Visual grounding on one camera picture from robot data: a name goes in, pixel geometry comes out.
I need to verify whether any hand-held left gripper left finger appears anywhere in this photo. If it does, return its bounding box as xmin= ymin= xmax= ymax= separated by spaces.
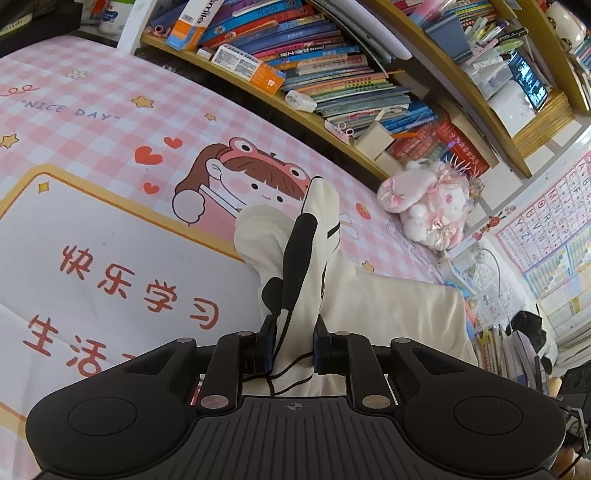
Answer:
xmin=122 ymin=316 xmax=278 ymax=412

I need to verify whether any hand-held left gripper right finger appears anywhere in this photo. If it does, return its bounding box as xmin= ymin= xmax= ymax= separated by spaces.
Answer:
xmin=312 ymin=317 xmax=467 ymax=411

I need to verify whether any cream t-shirt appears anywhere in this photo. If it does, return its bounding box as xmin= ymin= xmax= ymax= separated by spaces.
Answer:
xmin=318 ymin=257 xmax=479 ymax=398

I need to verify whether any white garment with black stripes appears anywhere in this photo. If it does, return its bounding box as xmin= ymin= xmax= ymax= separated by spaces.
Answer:
xmin=233 ymin=177 xmax=345 ymax=400

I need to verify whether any pink white plush toy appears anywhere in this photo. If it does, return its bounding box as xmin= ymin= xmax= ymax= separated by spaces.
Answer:
xmin=376 ymin=156 xmax=473 ymax=253

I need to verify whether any black white soft bag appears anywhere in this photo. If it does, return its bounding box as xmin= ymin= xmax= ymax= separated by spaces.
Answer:
xmin=505 ymin=309 xmax=560 ymax=371

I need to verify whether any beige square pen holder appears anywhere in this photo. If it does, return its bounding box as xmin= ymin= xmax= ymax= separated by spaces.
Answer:
xmin=354 ymin=123 xmax=393 ymax=160

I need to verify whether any pink checked cartoon desk mat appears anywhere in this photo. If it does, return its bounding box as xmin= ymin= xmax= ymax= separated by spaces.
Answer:
xmin=0 ymin=34 xmax=468 ymax=480

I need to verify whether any long white orange box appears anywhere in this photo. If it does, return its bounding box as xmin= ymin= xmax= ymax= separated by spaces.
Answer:
xmin=211 ymin=43 xmax=286 ymax=97

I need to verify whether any row of colourful books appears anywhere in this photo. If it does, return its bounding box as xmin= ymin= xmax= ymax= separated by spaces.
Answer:
xmin=152 ymin=0 xmax=491 ymax=177

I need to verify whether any white flat tablet device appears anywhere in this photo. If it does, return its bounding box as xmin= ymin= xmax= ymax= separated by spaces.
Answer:
xmin=318 ymin=0 xmax=414 ymax=61

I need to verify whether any tall white orange blue box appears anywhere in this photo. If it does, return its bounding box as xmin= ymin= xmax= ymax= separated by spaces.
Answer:
xmin=165 ymin=0 xmax=223 ymax=52

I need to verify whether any device with lit screen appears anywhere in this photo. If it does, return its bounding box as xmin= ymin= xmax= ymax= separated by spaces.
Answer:
xmin=507 ymin=48 xmax=550 ymax=112

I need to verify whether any grey stand on shelf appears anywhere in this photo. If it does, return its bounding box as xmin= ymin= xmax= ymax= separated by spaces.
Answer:
xmin=424 ymin=8 xmax=474 ymax=61

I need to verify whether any wooden bookshelf with white upright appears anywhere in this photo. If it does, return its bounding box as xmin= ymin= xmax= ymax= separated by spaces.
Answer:
xmin=117 ymin=0 xmax=591 ymax=186

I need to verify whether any white tub with green lid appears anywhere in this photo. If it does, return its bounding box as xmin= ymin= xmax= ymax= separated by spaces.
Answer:
xmin=89 ymin=0 xmax=135 ymax=36

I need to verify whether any white mug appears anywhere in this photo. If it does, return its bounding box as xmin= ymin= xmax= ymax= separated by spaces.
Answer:
xmin=544 ymin=0 xmax=588 ymax=43

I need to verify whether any white wire basket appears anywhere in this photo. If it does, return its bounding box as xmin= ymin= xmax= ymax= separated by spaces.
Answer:
xmin=450 ymin=248 xmax=505 ymax=297

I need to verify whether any alphabet wall poster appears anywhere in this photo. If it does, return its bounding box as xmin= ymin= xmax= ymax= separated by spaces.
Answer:
xmin=493 ymin=150 xmax=591 ymax=325

